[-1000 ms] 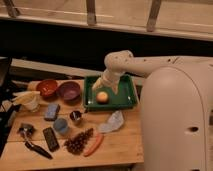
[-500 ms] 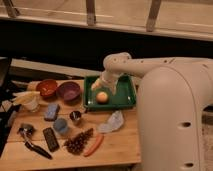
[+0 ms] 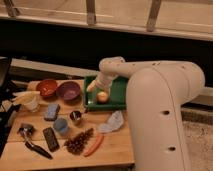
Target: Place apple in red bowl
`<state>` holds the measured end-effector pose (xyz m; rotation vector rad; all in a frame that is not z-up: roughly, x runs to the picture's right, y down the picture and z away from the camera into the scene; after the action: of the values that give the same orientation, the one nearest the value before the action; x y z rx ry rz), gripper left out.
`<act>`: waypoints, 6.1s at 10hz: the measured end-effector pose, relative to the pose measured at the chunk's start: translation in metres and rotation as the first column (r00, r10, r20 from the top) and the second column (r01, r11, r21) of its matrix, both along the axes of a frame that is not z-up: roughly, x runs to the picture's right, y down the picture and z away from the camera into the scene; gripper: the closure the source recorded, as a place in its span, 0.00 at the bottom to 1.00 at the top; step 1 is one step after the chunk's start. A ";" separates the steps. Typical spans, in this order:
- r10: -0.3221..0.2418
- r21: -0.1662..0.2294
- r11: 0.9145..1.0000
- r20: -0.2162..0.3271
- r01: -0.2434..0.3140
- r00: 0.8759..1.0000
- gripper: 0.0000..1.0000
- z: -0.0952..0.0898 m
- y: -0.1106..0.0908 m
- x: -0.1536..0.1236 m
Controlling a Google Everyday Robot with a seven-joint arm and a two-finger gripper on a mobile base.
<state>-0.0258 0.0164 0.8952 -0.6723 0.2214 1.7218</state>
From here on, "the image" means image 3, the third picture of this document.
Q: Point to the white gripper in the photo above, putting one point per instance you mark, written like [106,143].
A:
[102,81]

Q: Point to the yellow-red apple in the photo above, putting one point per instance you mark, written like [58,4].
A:
[102,97]

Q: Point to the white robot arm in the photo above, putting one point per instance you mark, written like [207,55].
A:
[155,92]

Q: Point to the purple bowl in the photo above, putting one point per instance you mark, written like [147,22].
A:
[68,90]

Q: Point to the red bowl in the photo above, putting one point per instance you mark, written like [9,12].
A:
[47,87]

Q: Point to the green plastic tray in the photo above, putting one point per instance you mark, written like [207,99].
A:
[117,98]

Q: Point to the clear plastic bag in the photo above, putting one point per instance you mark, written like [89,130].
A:
[114,122]

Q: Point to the small metal cup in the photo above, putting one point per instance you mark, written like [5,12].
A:
[76,117]

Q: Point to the orange carrot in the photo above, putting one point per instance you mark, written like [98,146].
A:
[95,145]

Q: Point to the blue plastic cup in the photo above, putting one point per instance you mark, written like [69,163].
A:
[61,125]

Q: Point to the blue sponge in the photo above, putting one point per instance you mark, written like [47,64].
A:
[52,112]

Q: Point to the brown pine cone cluster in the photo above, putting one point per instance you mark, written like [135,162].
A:
[77,144]

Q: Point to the white pitcher cup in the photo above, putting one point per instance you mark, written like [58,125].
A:
[29,99]

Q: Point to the black remote control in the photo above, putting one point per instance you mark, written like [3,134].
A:
[51,139]

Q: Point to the black object at left edge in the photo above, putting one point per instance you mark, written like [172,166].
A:
[7,109]

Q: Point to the black-handled can opener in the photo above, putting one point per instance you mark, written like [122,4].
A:
[26,131]

